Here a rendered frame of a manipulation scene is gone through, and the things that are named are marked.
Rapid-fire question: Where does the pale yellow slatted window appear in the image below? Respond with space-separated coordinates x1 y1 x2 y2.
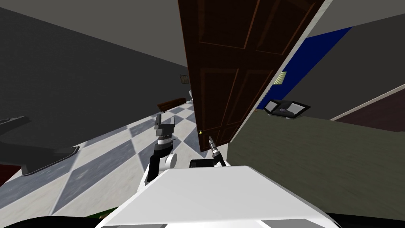
273 71 288 86

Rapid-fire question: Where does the dark grey flat furniture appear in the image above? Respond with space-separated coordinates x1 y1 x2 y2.
0 115 80 177

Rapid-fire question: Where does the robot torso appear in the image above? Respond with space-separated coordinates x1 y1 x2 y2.
95 159 343 228

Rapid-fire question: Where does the dark brown bench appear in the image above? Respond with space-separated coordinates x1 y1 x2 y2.
157 97 187 113

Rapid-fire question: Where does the dark brown panelled door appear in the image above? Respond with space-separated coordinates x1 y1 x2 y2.
177 0 326 152

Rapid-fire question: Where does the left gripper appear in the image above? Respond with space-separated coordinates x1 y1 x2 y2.
154 114 176 140

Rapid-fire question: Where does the black flat screen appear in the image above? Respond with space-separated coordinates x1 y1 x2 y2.
263 99 311 120

